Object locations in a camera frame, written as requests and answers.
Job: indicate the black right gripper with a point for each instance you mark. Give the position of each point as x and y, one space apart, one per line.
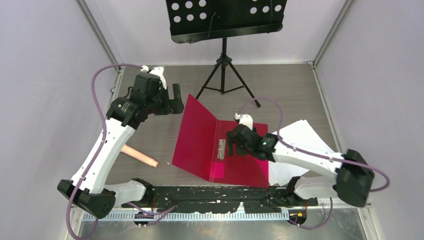
231 141

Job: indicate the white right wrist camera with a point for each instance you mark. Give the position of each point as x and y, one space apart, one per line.
244 119

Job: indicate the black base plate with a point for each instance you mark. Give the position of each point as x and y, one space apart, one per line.
220 199

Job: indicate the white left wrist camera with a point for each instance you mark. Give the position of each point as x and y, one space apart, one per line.
158 71

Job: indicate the red plastic folder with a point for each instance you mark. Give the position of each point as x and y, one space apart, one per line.
197 145

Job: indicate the stack of white paper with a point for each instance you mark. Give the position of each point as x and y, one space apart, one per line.
301 133

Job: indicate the black music stand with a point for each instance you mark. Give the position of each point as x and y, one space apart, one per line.
193 21

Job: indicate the metal folder clip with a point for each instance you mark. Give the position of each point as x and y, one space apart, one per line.
221 149

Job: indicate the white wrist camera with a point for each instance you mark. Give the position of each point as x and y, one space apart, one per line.
158 71
244 119

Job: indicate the pink plastic cylinder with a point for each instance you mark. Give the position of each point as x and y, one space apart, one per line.
139 156

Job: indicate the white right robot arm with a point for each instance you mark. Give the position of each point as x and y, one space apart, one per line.
346 176

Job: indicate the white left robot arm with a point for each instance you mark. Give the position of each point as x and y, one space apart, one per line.
92 194

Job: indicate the aluminium frame rail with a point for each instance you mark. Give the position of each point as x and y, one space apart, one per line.
239 215

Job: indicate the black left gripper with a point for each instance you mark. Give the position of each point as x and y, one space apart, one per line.
174 105

